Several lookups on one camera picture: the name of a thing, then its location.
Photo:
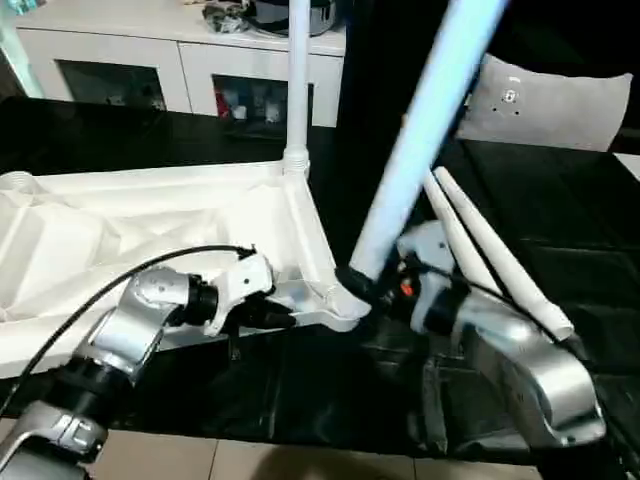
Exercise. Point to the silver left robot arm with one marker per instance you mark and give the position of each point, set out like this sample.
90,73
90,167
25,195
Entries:
120,340

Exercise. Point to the white cabinet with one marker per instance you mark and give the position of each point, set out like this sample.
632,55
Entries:
150,65

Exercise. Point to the white plastic table top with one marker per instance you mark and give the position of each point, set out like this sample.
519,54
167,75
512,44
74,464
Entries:
120,220

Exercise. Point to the grey bag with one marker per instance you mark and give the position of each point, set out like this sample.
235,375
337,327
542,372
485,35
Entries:
325,15

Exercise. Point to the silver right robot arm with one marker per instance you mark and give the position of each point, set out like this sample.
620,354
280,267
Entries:
530,370

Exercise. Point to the white plastic table leg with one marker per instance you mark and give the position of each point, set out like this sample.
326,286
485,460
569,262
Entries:
500,250
298,80
430,120
470,250

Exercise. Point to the black work mat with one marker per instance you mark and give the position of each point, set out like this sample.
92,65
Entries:
300,400

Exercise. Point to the tangled small items pile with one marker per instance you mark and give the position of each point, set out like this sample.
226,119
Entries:
228,18

